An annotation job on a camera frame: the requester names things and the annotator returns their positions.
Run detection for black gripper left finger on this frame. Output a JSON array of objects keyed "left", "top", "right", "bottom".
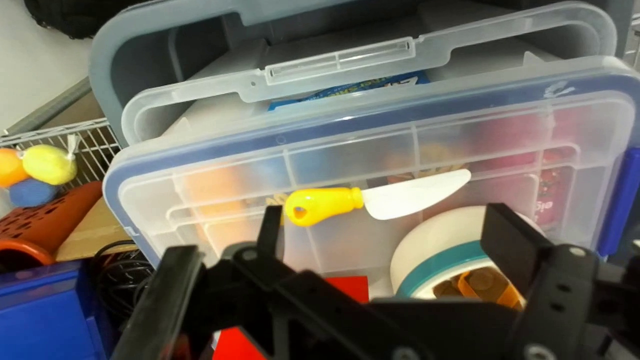
[{"left": 108, "top": 203, "right": 296, "bottom": 360}]

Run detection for clear compartment organiser blue latches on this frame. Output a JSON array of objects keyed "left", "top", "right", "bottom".
[{"left": 103, "top": 56, "right": 640, "bottom": 317}]

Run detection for metal wire shelf rack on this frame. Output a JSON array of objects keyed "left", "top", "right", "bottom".
[{"left": 0, "top": 118, "right": 125, "bottom": 193}]

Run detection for orange toy ball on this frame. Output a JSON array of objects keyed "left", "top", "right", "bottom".
[{"left": 0, "top": 146, "right": 29, "bottom": 190}]

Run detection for cream dish with teal rim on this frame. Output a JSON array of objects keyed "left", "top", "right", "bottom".
[{"left": 388, "top": 204, "right": 529, "bottom": 313}]

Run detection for brown perforated plastic basket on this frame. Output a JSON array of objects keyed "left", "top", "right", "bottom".
[{"left": 0, "top": 180, "right": 107, "bottom": 269}]

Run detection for black coiled cable bundle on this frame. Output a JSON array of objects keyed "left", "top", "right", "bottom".
[{"left": 92, "top": 239, "right": 158, "bottom": 327}]

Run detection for yellow toy ball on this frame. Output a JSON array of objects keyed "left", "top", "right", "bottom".
[{"left": 22, "top": 143, "right": 79, "bottom": 188}]

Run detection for blue toy ball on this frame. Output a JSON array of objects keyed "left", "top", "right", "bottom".
[{"left": 9, "top": 179, "right": 59, "bottom": 210}]

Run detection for clear plastic lidded container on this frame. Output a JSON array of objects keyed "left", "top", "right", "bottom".
[{"left": 118, "top": 3, "right": 619, "bottom": 146}]

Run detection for yellow handled white toy knife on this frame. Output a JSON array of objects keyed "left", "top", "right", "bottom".
[{"left": 283, "top": 166, "right": 474, "bottom": 231}]

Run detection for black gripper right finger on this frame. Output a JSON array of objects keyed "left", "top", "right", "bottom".
[{"left": 479, "top": 203, "right": 607, "bottom": 360}]

